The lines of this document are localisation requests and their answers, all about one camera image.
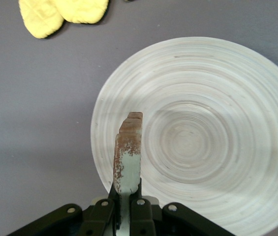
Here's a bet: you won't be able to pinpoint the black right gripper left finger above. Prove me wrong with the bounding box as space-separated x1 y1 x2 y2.
5 183 122 236

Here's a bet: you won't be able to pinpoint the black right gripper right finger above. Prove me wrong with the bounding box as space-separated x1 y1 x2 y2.
129 178 230 236

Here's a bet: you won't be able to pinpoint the toast slice with brown crust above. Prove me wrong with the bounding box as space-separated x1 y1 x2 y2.
113 111 144 236

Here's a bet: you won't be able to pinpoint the round pale wooden plate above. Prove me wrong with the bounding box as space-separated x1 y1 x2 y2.
90 36 278 234

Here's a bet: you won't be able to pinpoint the yellow quilted oven mitt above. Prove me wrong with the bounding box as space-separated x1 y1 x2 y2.
18 0 110 39

